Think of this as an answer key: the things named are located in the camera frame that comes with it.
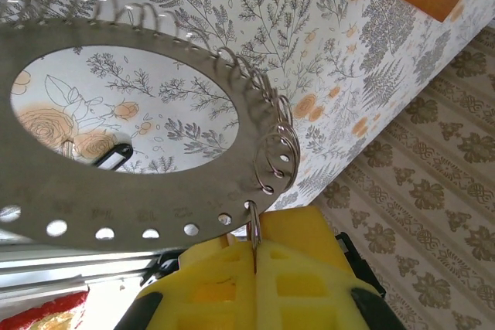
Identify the aluminium mounting rail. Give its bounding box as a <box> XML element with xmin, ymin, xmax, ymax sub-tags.
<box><xmin>0</xmin><ymin>247</ymin><xmax>171</xmax><ymax>288</ymax></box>

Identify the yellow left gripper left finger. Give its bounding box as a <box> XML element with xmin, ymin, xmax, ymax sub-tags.
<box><xmin>119</xmin><ymin>233</ymin><xmax>257</xmax><ymax>330</ymax></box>

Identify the red snack packet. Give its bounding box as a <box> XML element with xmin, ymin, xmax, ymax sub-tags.
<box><xmin>0</xmin><ymin>290</ymin><xmax>90</xmax><ymax>330</ymax></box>

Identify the steel key ring disc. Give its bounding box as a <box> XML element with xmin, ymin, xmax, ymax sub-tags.
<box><xmin>0</xmin><ymin>16</ymin><xmax>301</xmax><ymax>256</ymax></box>

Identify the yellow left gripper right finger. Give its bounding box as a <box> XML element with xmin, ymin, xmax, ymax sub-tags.
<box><xmin>255</xmin><ymin>206</ymin><xmax>387</xmax><ymax>330</ymax></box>

